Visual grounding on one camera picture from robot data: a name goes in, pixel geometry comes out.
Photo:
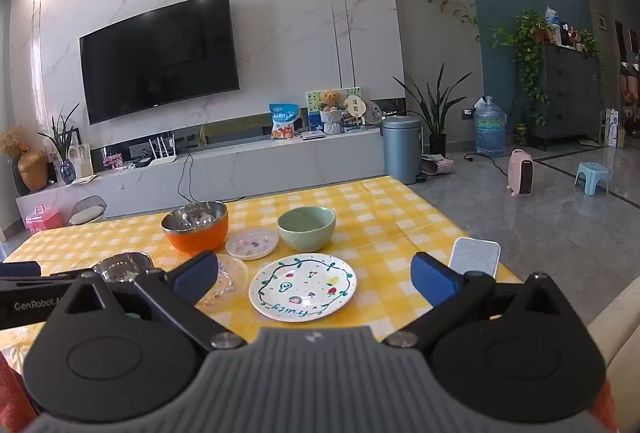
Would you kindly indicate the trailing pothos plant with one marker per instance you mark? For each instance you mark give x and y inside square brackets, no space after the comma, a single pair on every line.
[527,43]

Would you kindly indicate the dark grey dresser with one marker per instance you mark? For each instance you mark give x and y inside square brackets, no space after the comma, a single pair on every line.
[570,98]

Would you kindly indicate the green ceramic bowl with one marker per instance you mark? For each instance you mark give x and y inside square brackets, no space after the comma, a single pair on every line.
[307,235]

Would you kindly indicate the yellow checked tablecloth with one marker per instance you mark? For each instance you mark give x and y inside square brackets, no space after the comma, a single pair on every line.
[390,223]

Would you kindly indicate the round grey stool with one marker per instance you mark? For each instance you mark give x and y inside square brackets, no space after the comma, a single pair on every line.
[87,210]

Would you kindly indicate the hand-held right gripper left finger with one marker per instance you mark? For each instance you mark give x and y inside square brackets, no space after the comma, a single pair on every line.
[192,277]

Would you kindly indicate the long-leaf potted plant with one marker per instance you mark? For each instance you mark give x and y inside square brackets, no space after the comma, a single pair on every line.
[436,113]

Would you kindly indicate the round paper fan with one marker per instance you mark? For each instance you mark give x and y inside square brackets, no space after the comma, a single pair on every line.
[353,106]

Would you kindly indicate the white router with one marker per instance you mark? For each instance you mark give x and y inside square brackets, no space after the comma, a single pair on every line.
[157,159]

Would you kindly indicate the small pink photo frame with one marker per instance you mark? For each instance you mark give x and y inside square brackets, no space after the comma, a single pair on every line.
[113,161]

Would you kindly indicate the green plant in blue vase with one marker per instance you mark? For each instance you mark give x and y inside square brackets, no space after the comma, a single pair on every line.
[62,138]

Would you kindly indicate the clear glass patterned plate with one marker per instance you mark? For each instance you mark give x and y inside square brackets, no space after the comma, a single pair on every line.
[232,278]

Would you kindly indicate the decorative display plate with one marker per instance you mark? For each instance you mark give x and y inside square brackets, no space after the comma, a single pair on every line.
[373,113]

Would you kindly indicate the blue snack bag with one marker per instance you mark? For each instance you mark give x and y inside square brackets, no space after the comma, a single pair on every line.
[284,123]

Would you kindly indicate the white paper bag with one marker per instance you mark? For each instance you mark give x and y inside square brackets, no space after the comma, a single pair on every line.
[614,128]

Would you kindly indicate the portrait drawing card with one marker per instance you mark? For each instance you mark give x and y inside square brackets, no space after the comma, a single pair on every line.
[81,160]

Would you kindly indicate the brown teddy bear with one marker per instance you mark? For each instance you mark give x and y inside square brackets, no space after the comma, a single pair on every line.
[330,100]

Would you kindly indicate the dried flower bunch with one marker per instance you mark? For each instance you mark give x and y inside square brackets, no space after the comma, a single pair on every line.
[12,140]

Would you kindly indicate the light blue plastic stool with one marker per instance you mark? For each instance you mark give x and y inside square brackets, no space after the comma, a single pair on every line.
[592,173]

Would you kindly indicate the blue steel bowl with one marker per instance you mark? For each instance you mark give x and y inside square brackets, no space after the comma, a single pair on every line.
[122,265]

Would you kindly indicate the blue-grey trash can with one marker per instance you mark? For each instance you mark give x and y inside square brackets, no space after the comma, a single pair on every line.
[401,153]

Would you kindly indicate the brown round vase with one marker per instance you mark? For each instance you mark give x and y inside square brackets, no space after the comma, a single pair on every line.
[32,173]

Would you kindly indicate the orange steel bowl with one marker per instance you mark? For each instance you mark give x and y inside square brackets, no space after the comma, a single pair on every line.
[200,240]

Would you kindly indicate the black flat television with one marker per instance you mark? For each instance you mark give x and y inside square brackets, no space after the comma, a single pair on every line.
[160,58]

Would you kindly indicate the pink plastic basket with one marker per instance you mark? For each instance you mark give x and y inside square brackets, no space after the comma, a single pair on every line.
[42,220]

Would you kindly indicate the white painted fruit plate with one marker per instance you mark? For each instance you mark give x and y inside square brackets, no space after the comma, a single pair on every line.
[300,288]

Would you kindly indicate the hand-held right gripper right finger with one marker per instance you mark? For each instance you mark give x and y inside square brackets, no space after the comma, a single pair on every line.
[432,280]

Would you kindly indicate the white grey phone stand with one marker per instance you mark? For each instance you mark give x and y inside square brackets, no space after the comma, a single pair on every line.
[475,255]

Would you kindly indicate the white television cabinet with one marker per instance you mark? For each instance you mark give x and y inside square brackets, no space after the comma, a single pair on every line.
[250,173]

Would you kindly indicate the blue water jug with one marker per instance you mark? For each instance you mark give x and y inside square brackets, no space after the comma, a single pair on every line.
[490,130]

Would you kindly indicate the small white patterned plate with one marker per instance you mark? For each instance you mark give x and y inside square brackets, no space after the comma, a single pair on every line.
[250,245]

